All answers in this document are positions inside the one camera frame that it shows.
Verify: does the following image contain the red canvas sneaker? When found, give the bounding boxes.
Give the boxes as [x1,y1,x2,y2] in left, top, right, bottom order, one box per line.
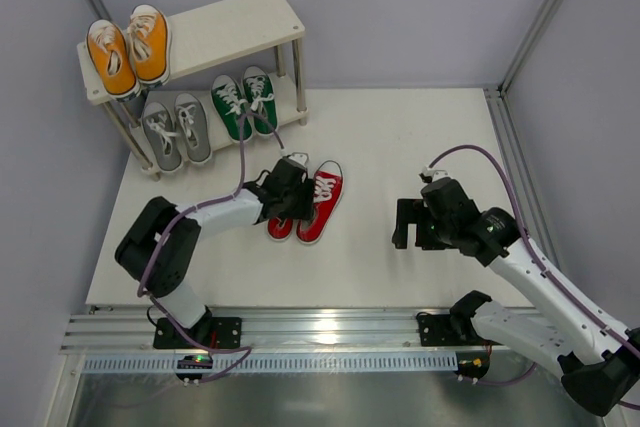
[266,218,296,242]
[296,160,344,245]

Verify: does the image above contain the green canvas sneaker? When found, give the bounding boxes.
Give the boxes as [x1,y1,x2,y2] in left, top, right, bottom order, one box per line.
[242,66,278,136]
[211,75,252,143]

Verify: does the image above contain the grey canvas sneaker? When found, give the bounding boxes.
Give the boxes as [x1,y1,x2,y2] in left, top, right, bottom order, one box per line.
[141,102,182,173]
[174,93,212,165]

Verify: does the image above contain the orange canvas sneaker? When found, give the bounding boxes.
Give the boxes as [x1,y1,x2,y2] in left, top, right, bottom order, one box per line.
[86,19,141,101]
[126,4,171,87]

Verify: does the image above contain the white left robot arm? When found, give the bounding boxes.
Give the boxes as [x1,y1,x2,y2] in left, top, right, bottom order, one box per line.
[115,152,314,350]

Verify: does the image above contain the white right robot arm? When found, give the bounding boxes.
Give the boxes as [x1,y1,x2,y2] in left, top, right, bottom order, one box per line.
[391,175,639,417]

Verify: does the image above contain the white wooden shoe shelf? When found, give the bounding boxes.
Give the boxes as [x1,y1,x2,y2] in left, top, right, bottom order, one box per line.
[76,0,308,179]

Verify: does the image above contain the right controller board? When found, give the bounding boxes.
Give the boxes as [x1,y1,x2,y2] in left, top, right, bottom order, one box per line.
[454,355,491,384]

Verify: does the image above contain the controller board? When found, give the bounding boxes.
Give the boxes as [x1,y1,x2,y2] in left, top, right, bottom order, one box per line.
[175,354,213,386]
[454,355,491,384]

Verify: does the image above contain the left controller board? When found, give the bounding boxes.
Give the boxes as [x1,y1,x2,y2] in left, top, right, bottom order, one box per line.
[175,354,213,386]

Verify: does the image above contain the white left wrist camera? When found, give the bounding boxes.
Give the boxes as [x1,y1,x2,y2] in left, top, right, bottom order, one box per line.
[280,149,309,169]

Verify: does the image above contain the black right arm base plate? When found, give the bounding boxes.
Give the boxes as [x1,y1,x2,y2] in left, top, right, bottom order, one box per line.
[416,312,463,347]

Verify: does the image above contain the right aluminium frame post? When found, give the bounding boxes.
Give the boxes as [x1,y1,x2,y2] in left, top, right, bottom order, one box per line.
[482,0,596,198]

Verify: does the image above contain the slotted grey cable duct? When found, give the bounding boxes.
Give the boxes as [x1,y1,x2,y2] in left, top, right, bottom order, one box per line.
[81,350,457,375]

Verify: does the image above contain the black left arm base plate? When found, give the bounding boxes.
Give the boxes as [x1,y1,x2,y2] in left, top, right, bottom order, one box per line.
[152,315,242,350]

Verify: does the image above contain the aluminium mounting rail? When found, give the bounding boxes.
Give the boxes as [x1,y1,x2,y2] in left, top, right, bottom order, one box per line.
[59,307,596,354]

